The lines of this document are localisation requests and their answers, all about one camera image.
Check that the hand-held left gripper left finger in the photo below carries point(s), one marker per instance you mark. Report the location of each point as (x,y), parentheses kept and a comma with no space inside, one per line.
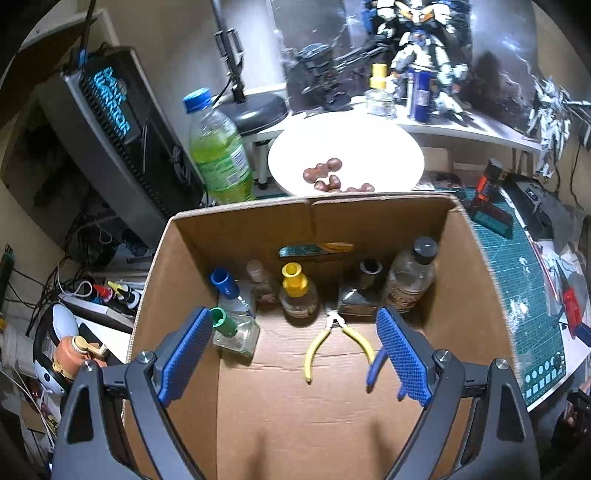
(184,350)

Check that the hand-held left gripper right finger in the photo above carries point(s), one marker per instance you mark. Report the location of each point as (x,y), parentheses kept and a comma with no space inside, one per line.
(404,355)

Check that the grey cap dark bottle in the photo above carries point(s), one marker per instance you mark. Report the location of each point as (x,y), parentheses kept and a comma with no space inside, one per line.
(358,297)

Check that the clear bottle black cap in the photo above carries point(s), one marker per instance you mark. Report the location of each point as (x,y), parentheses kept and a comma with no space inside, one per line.
(411,277)

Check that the brown cardboard box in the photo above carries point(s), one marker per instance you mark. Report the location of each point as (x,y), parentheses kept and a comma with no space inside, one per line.
(286,415)

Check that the red black bottle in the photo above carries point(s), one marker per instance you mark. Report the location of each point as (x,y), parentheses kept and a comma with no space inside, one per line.
(488,184)

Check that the green cap glass bottle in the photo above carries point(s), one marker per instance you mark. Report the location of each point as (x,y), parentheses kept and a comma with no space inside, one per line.
(240,337)

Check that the blue cap glass bottle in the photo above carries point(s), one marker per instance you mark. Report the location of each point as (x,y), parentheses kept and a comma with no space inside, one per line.
(226,281)

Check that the white flat box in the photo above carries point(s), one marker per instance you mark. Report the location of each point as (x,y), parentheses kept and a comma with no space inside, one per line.
(106,316)

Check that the yellow tip glue bottle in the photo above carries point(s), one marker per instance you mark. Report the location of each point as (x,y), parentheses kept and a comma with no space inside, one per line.
(117,290)

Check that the red tip glue bottle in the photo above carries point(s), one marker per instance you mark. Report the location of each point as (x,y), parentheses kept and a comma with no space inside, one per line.
(102,294)

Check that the small clear glass bottle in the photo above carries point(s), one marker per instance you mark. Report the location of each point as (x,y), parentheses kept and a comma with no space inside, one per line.
(263,288)

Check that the yellow cap brown label bottle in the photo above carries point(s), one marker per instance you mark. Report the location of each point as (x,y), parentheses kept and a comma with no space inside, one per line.
(295,300)

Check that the green cutting mat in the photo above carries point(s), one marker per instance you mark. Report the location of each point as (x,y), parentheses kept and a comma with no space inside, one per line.
(512,286)

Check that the white headset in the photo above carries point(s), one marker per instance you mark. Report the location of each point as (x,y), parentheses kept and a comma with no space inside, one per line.
(46,369)

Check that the dark green tool holder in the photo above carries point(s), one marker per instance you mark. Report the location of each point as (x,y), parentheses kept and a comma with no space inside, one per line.
(491,217)

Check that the small printed packet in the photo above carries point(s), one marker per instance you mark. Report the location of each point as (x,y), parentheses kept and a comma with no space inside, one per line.
(438,181)

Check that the black computer tower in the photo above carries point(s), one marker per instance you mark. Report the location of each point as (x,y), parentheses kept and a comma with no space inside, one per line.
(152,161)

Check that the green soda bottle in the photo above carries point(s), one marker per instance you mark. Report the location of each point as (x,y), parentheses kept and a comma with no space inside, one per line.
(217,152)

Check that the pile of chocolate balls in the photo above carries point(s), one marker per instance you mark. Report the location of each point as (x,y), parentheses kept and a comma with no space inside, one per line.
(333,164)

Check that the white round plate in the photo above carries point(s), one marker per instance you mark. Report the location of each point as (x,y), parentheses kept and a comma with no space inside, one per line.
(369,147)

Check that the white shelf riser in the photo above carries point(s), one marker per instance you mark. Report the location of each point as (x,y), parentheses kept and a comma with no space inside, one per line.
(461,131)

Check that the black desk lamp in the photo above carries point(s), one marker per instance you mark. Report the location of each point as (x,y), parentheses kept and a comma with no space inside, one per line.
(258,115)

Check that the yellow cap clear bottle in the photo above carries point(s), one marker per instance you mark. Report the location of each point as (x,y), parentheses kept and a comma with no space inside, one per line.
(381,99)

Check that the blue spray can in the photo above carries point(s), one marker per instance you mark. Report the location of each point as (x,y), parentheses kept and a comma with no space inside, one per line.
(422,97)

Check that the white winged robot model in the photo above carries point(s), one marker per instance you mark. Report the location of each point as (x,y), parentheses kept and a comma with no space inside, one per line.
(549,120)

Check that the dark grey model cannon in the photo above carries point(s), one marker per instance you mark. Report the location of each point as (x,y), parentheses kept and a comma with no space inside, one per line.
(318,69)

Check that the long black antenna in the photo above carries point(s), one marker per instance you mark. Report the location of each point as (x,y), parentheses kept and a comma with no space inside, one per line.
(85,32)

